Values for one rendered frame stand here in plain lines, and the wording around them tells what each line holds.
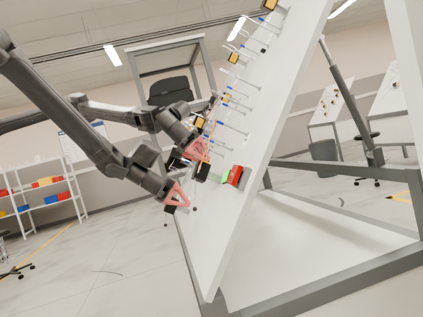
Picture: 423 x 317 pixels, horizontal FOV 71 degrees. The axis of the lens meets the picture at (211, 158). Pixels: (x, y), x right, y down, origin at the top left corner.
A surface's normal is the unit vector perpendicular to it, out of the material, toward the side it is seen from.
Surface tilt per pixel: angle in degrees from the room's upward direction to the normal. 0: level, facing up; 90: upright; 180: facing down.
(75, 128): 116
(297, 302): 90
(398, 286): 90
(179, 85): 90
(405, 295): 90
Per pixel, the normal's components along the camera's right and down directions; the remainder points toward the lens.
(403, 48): -0.95, 0.26
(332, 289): 0.18, 0.02
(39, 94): 0.30, 0.43
